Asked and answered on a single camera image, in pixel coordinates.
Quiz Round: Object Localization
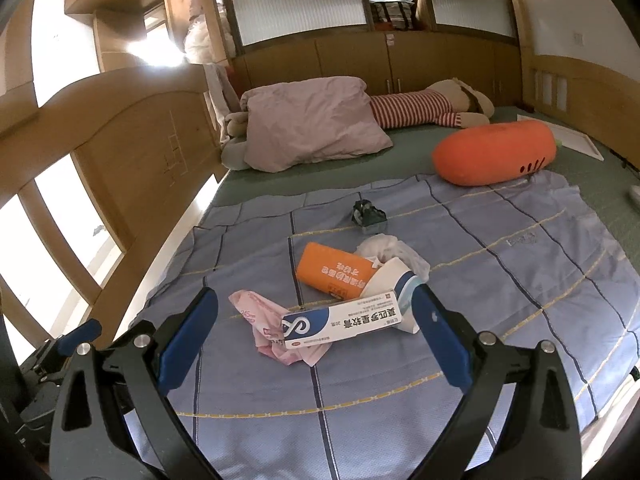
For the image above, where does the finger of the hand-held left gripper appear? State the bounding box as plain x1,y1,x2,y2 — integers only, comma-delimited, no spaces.
54,319,103,359

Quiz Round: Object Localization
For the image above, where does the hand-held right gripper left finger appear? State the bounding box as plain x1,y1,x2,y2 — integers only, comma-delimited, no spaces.
48,287,221,480

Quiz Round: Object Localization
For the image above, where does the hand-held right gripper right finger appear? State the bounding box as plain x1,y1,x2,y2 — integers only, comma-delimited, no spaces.
407,284,581,480

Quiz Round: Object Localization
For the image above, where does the white and blue long box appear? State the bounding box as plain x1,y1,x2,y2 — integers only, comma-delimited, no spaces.
280,287,408,348

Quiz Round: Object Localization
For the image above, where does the pink wrapper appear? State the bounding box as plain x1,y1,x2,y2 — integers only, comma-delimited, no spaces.
228,289,331,367

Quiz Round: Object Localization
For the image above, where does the white paper cup blue band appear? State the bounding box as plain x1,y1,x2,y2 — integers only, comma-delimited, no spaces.
360,256,423,335

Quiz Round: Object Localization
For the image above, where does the blue checked blanket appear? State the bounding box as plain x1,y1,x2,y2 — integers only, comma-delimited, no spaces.
122,170,640,480

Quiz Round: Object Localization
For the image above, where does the white crumpled tissue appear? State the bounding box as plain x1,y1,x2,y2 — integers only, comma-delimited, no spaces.
355,234,431,281

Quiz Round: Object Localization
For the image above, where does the orange packet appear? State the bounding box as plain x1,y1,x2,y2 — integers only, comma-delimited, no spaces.
295,241,378,301

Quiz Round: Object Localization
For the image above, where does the small dark object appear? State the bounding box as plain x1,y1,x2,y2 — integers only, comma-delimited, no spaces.
351,200,388,236

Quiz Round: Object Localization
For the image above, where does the green bed sheet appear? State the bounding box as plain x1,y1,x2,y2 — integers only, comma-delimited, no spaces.
212,105,640,211

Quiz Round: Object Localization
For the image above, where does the grey plush toy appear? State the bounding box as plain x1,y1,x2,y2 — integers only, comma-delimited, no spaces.
220,110,253,171

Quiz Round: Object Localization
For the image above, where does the orange carrot pillow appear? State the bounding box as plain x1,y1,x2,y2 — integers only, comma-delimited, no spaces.
432,120,562,187

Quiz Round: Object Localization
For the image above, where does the striped plush toy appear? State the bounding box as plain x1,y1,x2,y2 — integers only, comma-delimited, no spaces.
369,77,496,131

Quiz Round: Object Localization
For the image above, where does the grey hanging cloth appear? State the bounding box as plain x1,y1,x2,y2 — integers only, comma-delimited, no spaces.
204,62,238,128

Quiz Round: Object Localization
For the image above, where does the pink pillow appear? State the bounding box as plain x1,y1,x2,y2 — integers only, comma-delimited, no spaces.
240,76,393,173

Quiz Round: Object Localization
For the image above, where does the white flat box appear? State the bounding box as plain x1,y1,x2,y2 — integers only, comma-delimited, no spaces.
517,112,606,161

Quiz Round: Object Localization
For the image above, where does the wooden bed end board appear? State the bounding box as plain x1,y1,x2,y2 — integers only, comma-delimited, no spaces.
515,0,640,171

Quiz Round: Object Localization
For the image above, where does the white fluffy bundle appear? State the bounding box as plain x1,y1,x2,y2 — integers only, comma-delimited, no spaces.
184,0,233,63

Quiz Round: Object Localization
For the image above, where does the wooden bed rail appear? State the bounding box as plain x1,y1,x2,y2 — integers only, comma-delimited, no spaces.
0,62,228,361

